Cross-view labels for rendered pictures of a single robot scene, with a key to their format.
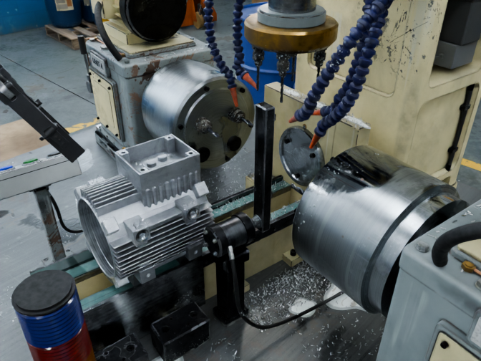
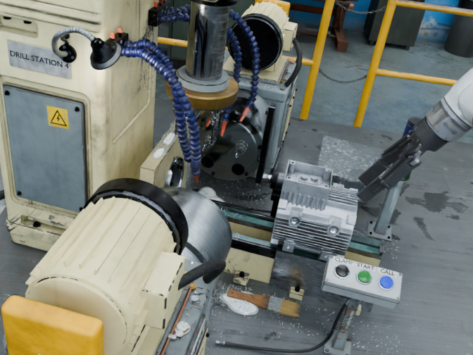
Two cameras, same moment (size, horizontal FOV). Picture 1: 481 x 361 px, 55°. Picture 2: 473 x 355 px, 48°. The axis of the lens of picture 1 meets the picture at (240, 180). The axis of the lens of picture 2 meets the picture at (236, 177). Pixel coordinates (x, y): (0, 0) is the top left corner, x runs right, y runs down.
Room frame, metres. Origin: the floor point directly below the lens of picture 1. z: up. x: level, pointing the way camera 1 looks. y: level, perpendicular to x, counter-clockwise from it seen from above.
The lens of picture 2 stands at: (1.70, 0.85, 1.88)
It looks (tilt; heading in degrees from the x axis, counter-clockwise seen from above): 34 degrees down; 225
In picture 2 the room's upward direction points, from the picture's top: 9 degrees clockwise
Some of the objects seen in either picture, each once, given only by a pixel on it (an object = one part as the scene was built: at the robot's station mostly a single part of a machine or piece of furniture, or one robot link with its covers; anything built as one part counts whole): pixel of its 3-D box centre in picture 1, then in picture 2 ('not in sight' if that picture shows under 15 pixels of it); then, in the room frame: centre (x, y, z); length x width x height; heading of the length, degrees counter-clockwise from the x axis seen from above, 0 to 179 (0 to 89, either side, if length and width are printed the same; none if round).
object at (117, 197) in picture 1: (144, 218); (314, 216); (0.71, 0.18, 1.02); 0.20 x 0.19 x 0.19; 127
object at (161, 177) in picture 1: (158, 169); (306, 185); (0.73, 0.15, 1.11); 0.12 x 0.11 x 0.07; 127
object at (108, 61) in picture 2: not in sight; (85, 49); (1.21, -0.11, 1.46); 0.18 x 0.11 x 0.13; 126
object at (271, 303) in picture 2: not in sight; (263, 301); (0.87, 0.21, 0.80); 0.21 x 0.05 x 0.01; 127
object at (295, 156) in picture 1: (299, 157); (174, 182); (0.94, -0.14, 1.02); 0.15 x 0.02 x 0.15; 36
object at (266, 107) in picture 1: (262, 171); (266, 144); (0.70, -0.04, 1.12); 0.04 x 0.03 x 0.26; 126
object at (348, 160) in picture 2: not in sight; (348, 172); (0.22, -0.05, 0.86); 0.27 x 0.24 x 0.12; 36
